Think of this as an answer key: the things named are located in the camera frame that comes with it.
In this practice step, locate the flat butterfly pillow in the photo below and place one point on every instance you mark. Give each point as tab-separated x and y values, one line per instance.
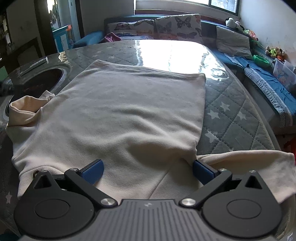
137	28

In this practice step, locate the blue corner sofa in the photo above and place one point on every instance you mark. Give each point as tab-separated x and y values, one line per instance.
235	63

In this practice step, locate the blue cabinet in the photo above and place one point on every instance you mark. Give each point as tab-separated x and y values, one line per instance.
61	38

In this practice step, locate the cream sweater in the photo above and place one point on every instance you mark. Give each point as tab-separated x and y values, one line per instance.
144	125

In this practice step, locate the pink cloth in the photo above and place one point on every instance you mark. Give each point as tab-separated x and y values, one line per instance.
110	37

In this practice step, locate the green bowl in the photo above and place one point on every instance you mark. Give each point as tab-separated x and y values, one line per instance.
261	62

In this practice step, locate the window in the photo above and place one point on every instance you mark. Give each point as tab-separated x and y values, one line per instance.
231	7

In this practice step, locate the grey knitted blanket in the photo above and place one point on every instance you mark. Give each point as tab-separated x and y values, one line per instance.
274	101

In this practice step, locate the grey cushion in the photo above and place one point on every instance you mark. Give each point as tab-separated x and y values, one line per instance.
232	43

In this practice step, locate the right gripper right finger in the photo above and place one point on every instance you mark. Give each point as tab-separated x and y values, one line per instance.
213	181

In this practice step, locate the clear plastic storage box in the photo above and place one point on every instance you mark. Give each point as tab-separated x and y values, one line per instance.
285	76

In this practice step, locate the grey remote control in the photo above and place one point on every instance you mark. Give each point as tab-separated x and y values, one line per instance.
34	65

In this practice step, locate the round black induction cooktop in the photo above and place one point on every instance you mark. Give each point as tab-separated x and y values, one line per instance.
35	86

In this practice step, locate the green plush toys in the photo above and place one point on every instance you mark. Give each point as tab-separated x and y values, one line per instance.
275	53

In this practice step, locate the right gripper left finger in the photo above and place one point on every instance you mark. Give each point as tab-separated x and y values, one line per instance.
82	181

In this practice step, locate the panda plush toy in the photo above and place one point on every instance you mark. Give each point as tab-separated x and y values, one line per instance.
235	25

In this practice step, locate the upright butterfly pillow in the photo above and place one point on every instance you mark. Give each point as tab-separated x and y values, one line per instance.
180	27

